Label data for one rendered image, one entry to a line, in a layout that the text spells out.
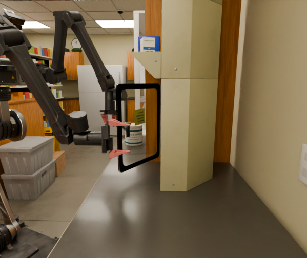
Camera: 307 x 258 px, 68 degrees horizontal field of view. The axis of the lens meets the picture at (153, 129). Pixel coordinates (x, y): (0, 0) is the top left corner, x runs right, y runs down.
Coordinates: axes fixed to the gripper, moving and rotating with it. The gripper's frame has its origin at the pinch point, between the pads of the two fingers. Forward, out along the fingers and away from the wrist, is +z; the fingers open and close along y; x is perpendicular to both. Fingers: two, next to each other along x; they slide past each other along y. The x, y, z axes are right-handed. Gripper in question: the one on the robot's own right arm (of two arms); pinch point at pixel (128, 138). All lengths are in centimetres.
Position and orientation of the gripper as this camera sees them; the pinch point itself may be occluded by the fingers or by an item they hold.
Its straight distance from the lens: 85.3
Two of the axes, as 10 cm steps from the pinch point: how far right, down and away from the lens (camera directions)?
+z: 10.0, 0.1, -0.4
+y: 0.1, -9.9, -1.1
